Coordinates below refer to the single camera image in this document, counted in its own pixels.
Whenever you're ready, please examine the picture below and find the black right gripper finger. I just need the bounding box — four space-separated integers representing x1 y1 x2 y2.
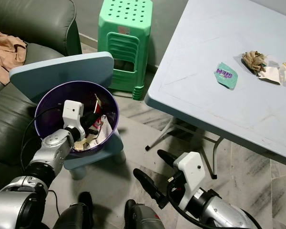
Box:
157 149 182 171
133 168 168 208

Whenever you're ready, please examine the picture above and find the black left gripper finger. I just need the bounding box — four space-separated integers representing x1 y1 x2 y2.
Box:
88 111 108 128

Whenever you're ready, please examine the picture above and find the dark red snack wrapper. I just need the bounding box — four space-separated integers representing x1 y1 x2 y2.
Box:
94 94 104 114

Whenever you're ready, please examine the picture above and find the purple plastic rubbish bin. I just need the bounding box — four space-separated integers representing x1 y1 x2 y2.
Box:
34 80 120 156

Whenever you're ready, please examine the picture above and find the brown crumpled trash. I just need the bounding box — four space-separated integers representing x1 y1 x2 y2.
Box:
241 50 268 74

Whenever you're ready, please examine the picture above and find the red and white packet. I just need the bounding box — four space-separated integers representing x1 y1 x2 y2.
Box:
94 117 115 144

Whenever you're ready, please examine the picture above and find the beige paper scrap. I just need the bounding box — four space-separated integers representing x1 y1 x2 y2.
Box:
74 135 102 152

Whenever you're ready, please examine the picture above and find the robot right leg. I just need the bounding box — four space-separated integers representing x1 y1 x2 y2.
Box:
123 199 165 229

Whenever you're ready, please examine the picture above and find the robot leg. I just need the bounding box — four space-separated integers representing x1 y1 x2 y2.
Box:
67 192 93 229
123 199 165 229

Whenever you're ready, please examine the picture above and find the light blue plastic chair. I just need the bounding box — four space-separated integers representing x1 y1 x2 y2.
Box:
9 52 125 181

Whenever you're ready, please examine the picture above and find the grey-green leather sofa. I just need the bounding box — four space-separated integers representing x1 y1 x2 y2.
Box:
0 0 82 201

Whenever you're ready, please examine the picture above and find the robot left leg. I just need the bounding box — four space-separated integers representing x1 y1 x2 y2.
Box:
67 192 93 229

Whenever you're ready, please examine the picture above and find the green printed sachet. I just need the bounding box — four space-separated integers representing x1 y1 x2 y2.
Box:
214 62 239 90

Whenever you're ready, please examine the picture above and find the green plastic stool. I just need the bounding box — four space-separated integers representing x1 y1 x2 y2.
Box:
98 0 154 101

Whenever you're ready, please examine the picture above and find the orange crumpled cloth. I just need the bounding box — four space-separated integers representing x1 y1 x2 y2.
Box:
0 30 28 86

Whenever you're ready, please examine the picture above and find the grey-blue folding table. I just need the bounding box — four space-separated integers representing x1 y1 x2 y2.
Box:
144 0 286 181

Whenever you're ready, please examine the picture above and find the white crumpled paper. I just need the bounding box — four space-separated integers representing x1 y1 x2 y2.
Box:
260 57 282 85

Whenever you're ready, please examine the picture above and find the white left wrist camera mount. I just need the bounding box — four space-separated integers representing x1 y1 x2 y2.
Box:
62 100 86 139

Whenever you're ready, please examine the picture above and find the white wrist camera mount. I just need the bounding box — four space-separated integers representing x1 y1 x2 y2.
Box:
172 152 204 210
62 100 86 139

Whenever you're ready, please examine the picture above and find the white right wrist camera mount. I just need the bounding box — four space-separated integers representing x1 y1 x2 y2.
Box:
172 152 204 210

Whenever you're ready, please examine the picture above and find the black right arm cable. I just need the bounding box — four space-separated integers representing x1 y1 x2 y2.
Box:
166 184 210 229

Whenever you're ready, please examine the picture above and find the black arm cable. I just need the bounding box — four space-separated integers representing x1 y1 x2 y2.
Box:
166 184 210 229
20 106 65 168

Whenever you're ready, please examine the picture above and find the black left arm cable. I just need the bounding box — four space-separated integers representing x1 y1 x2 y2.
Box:
20 106 65 168

